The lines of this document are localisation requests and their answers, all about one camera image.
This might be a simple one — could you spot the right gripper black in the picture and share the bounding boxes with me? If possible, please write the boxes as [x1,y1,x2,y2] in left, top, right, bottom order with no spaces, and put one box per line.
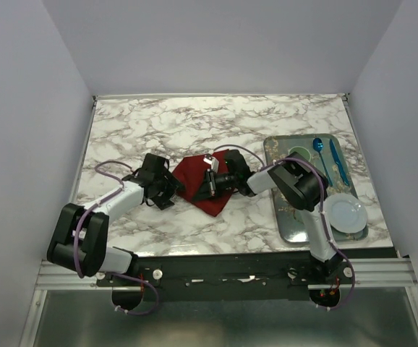
[191,169,238,204]

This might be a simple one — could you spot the dark red cloth napkin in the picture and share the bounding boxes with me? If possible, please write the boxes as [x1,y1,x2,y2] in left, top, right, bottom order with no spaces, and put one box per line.
[172,155,234,217]

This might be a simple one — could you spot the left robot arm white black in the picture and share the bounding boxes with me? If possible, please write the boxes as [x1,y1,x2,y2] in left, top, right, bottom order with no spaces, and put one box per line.
[46,153,184,286]

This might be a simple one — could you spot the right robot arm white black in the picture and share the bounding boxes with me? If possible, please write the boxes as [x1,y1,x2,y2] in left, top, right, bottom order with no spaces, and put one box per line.
[192,150,344,283]

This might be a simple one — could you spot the light green cup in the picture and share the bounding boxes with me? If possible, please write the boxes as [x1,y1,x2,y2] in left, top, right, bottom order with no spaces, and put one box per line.
[289,146,312,161]

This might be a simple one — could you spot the blue metallic spoon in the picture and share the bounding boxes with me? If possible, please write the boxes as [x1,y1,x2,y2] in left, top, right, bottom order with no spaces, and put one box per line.
[312,137,333,187]

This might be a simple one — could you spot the floral teal serving tray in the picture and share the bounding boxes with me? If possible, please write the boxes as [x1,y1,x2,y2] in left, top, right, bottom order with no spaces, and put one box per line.
[264,134,368,245]

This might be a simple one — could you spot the blue metallic knife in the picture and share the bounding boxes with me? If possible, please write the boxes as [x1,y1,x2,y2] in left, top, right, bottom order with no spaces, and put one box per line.
[329,139,350,187]

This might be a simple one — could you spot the pale blue small plate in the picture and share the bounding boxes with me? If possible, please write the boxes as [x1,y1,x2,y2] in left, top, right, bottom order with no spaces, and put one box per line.
[324,193,368,234]

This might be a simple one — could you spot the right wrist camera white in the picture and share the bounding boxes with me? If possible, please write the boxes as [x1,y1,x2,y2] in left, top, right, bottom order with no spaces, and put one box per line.
[203,154,219,174]

